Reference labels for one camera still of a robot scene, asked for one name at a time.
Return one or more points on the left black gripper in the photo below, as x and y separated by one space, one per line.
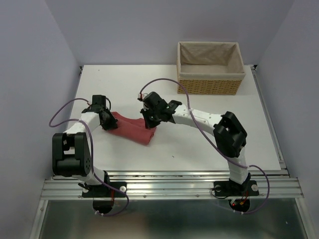
112 124

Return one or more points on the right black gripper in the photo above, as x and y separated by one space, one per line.
144 111

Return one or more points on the red t shirt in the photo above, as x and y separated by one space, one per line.
132 129

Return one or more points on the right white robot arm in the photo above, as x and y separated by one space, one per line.
229 139

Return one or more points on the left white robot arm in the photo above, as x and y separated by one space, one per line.
72 150

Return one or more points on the wicker basket with liner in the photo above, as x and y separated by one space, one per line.
210 68

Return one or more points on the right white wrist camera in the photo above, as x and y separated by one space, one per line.
142 96

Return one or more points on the aluminium mounting rail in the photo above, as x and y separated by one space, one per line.
161 185

